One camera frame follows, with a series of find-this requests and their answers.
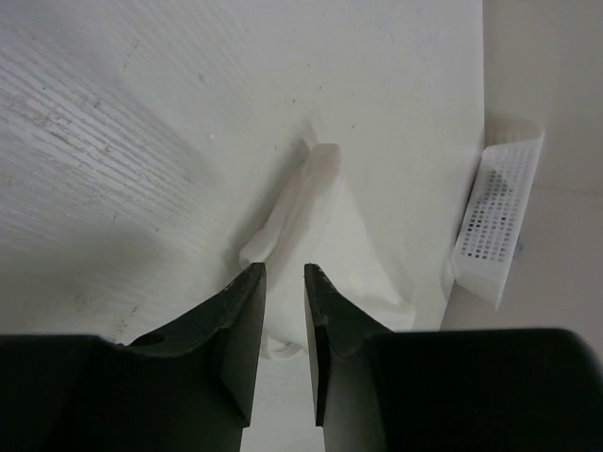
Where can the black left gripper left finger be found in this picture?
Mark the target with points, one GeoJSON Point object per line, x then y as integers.
{"type": "Point", "coordinates": [186, 386]}

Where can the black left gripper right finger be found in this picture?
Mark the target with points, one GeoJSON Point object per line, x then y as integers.
{"type": "Point", "coordinates": [495, 390]}

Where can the white tank top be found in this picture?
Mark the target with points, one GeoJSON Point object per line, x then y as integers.
{"type": "Point", "coordinates": [315, 220]}

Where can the white plastic laundry basket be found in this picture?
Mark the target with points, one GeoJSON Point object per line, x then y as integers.
{"type": "Point", "coordinates": [489, 233]}

